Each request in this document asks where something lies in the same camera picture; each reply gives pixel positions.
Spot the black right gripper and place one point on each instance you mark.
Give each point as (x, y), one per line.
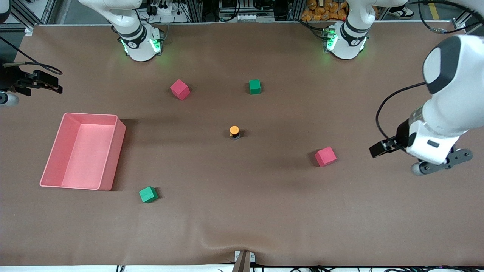
(12, 78)

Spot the yellow-capped black push button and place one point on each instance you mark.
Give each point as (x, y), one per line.
(234, 130)

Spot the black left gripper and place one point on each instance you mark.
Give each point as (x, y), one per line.
(401, 138)

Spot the brown table mat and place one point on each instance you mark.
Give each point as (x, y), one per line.
(242, 207)

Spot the red cube block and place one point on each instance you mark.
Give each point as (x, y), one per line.
(180, 89)
(325, 156)

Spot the white power strip with plugs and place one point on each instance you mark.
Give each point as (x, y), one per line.
(164, 10)

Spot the green cube block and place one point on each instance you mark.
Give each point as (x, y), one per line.
(254, 87)
(148, 194)

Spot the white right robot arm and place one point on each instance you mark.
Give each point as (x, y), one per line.
(138, 41)

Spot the white black sneaker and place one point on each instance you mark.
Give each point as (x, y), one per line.
(401, 13)

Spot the metal corner bracket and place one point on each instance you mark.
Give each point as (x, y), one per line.
(460, 25)
(29, 31)

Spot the pink plastic bin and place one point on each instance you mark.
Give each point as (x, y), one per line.
(87, 158)

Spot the aluminium frame post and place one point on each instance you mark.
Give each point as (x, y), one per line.
(194, 9)
(295, 9)

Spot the metal table clamp bracket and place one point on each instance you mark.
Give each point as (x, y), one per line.
(244, 261)

